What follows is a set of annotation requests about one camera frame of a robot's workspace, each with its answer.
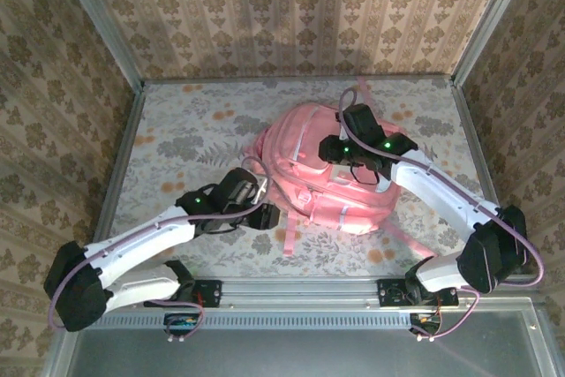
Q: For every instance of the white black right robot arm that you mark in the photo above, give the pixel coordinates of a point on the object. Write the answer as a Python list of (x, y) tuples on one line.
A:
[(441, 196)]

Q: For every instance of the aluminium frame post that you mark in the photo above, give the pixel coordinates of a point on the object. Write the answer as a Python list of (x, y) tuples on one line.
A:
[(103, 19), (491, 19)]

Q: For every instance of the aluminium table side rail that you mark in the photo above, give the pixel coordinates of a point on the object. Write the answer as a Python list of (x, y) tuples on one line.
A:
[(480, 152), (115, 174)]

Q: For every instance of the wide aluminium frame rail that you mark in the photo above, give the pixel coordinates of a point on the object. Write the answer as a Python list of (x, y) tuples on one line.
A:
[(300, 291)]

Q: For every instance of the thin aluminium table rail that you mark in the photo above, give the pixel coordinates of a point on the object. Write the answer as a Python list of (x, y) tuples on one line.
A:
[(397, 78)]

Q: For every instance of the grey metal panel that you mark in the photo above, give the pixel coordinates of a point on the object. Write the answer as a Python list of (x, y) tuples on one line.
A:
[(287, 355)]

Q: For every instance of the pink school backpack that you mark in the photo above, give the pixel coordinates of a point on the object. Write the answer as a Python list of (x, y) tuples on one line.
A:
[(353, 200)]

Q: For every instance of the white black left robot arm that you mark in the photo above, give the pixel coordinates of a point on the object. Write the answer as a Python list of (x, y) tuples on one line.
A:
[(132, 244)]

